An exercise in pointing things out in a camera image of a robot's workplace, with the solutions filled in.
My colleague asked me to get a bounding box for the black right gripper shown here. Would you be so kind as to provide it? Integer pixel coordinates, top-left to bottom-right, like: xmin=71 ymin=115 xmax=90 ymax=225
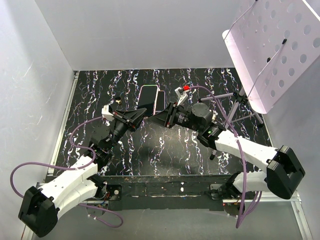
xmin=147 ymin=101 xmax=202 ymax=133

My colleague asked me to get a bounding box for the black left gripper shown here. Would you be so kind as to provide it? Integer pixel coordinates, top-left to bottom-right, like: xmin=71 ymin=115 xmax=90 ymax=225
xmin=107 ymin=108 xmax=148 ymax=150

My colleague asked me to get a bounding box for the phone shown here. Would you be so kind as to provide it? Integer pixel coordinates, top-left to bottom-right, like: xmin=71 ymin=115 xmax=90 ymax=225
xmin=155 ymin=90 xmax=166 ymax=113

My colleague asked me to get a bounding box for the black smartphone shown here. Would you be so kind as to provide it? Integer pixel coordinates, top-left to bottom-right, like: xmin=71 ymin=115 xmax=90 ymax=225
xmin=137 ymin=85 xmax=159 ymax=117

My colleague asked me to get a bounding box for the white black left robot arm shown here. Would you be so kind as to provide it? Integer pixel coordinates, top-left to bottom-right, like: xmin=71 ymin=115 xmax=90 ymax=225
xmin=18 ymin=105 xmax=147 ymax=238

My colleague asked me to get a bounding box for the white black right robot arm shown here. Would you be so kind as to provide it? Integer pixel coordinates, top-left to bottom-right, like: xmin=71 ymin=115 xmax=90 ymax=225
xmin=148 ymin=102 xmax=306 ymax=200

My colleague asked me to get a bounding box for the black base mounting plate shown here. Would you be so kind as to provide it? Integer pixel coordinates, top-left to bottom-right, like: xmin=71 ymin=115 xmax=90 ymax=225
xmin=91 ymin=175 xmax=241 ymax=217

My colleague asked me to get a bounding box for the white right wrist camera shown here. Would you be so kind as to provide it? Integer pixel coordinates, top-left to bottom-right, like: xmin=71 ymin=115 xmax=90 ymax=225
xmin=174 ymin=85 xmax=190 ymax=106

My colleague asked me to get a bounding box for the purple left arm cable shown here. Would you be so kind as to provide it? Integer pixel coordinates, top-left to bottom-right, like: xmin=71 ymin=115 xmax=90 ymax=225
xmin=9 ymin=117 xmax=124 ymax=228

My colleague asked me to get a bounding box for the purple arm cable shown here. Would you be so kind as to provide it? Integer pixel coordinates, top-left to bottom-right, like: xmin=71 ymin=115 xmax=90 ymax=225
xmin=188 ymin=85 xmax=263 ymax=229
xmin=9 ymin=117 xmax=124 ymax=228

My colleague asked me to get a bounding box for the aluminium frame rail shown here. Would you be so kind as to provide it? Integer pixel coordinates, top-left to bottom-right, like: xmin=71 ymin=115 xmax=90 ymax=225
xmin=20 ymin=71 xmax=80 ymax=240

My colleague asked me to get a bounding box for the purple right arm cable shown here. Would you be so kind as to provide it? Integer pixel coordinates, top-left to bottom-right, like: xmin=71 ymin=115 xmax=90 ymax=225
xmin=188 ymin=85 xmax=263 ymax=229

